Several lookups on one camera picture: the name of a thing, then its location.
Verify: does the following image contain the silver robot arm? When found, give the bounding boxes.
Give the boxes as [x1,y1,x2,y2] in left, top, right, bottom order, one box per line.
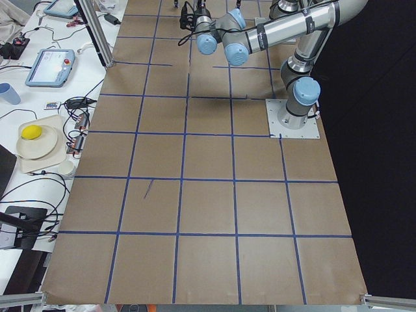
[180,0,367,129]

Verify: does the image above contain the black monitor stand base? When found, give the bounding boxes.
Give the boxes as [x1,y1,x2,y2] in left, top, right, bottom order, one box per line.
[1,205,47,250]

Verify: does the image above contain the white paper cup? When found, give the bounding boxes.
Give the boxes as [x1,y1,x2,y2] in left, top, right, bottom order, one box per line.
[57,160,77,179]

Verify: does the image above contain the beige tray with plates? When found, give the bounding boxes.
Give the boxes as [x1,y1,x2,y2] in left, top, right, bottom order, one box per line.
[16,115,66,174]

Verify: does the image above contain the black power adapter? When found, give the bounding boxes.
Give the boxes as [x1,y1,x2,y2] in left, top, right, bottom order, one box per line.
[104,14,122,25]

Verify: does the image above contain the yellow lemon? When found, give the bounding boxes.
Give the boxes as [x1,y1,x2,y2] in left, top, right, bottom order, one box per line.
[21,125,42,140]

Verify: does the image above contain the blue teach pendant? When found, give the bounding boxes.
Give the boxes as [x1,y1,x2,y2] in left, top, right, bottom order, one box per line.
[44,0,78,19]
[25,49,75,88]

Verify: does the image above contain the light blue plastic cup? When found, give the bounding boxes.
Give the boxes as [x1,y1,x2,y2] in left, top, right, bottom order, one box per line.
[0,83,21,105]

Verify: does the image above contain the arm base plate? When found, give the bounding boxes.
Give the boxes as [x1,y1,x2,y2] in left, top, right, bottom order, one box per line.
[265,99,320,139]

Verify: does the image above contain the black wrist camera, arm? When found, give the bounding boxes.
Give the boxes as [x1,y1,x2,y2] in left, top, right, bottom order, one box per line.
[179,1,196,32]

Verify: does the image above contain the aluminium frame post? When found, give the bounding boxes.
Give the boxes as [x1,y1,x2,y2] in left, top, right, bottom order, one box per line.
[74,0,114,68]

